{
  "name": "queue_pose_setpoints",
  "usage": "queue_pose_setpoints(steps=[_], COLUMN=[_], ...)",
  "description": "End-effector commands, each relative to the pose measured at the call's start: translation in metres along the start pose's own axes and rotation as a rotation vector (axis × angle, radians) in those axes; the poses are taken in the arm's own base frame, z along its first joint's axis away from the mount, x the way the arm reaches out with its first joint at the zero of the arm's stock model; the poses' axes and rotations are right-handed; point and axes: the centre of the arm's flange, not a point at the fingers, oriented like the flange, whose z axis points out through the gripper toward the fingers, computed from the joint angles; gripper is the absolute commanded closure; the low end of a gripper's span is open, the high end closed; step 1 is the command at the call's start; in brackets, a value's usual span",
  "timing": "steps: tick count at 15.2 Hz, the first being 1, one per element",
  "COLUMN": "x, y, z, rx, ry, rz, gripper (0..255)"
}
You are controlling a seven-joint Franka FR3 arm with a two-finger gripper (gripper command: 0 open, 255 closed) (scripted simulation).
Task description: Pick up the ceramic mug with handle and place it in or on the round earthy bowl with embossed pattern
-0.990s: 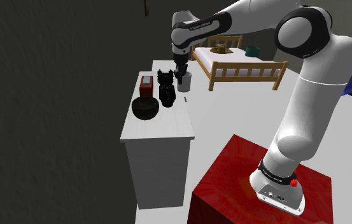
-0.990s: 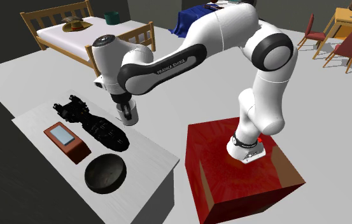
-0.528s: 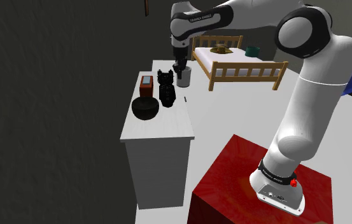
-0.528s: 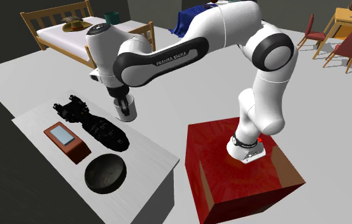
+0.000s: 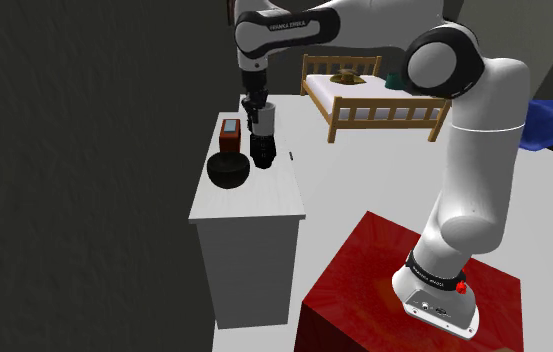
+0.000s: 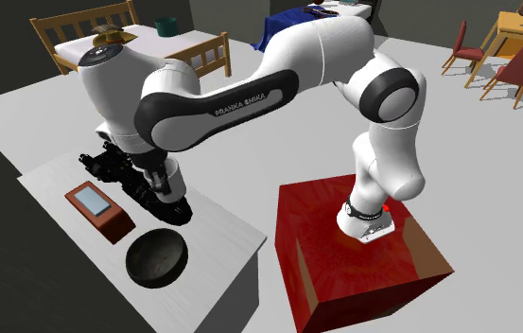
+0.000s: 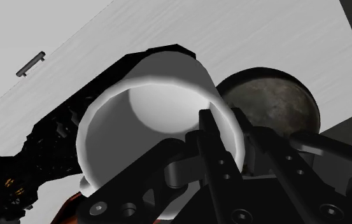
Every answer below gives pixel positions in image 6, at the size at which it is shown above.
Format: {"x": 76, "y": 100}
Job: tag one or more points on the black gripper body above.
{"x": 111, "y": 163}

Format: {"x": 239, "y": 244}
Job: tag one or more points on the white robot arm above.
{"x": 334, "y": 50}

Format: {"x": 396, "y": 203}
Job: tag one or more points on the brown box with pale-blue panel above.
{"x": 104, "y": 217}

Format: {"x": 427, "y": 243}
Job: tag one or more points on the black bumpy object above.
{"x": 169, "y": 213}

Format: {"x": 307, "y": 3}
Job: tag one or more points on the black bowl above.
{"x": 156, "y": 259}

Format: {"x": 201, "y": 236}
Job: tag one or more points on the wooden bed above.
{"x": 164, "y": 44}

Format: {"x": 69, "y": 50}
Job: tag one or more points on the white table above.
{"x": 224, "y": 242}

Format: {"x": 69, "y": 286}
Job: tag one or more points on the teal bin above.
{"x": 166, "y": 26}

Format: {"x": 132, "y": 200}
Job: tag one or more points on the table with blue cloth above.
{"x": 284, "y": 21}

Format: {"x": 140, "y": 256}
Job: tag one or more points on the red robot stand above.
{"x": 362, "y": 276}

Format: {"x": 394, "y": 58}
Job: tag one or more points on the yellow wooden table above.
{"x": 519, "y": 32}

